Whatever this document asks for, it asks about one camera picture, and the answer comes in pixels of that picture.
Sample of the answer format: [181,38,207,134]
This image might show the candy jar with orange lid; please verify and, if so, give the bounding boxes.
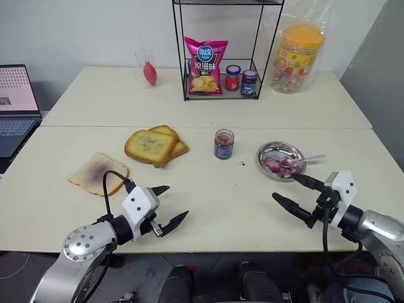
[272,24,326,94]

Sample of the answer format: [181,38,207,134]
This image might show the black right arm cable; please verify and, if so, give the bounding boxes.
[321,206,364,303]

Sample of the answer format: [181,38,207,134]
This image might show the red lid jar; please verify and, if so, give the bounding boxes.
[225,64,241,93]

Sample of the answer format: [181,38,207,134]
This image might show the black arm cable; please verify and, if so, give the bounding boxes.
[96,170,135,223]
[321,206,364,303]

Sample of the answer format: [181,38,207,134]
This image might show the red and white chopped food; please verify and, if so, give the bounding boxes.
[261,153,306,181]

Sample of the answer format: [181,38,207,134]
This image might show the blue lid jar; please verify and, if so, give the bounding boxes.
[240,69,258,97]

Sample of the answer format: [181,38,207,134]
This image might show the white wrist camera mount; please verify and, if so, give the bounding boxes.
[324,170,358,229]
[121,186,160,243]

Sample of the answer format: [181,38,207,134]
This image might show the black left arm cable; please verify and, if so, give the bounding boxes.
[96,170,135,223]

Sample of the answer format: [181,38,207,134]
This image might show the round metal plate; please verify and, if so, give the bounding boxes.
[256,141,307,182]

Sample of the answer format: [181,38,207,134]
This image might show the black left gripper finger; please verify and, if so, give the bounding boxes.
[160,210,190,238]
[150,185,172,198]

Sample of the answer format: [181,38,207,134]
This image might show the white bread slice with jam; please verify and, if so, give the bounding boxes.
[67,151,131,198]

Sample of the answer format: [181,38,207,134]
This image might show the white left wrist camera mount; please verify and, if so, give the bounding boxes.
[121,186,160,243]

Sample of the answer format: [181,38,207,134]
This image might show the open blueberry jam jar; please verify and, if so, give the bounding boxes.
[213,128,236,161]

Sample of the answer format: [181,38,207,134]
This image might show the clear glass cup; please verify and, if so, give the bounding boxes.
[134,49,158,90]

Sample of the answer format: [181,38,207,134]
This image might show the red oval object in cup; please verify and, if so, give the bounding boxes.
[142,60,159,87]

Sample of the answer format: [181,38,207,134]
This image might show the metal spoon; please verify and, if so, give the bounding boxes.
[277,153,327,169]

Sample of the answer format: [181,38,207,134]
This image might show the large golden toast slice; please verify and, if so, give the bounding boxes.
[124,129,179,165]

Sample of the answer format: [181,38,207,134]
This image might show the clear plastic bag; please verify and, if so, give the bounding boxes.
[267,2,331,95]

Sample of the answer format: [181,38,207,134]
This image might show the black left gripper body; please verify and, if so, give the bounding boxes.
[138,186,164,242]

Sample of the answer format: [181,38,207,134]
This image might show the pink potato chips bag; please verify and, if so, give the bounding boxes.
[184,35,229,97]

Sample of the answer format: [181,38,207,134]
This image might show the black wire rack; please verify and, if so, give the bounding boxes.
[171,0,285,102]

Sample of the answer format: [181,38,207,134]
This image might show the dark rounded shape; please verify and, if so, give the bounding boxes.
[237,261,285,303]
[163,264,196,303]

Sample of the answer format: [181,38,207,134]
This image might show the open laptop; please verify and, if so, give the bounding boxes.
[0,64,43,175]

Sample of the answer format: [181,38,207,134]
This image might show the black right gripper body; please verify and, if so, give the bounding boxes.
[307,185,340,230]

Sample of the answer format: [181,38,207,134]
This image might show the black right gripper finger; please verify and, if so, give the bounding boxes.
[291,172,325,192]
[271,193,314,223]

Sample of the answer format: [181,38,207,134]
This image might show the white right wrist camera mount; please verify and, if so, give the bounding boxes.
[324,170,358,229]

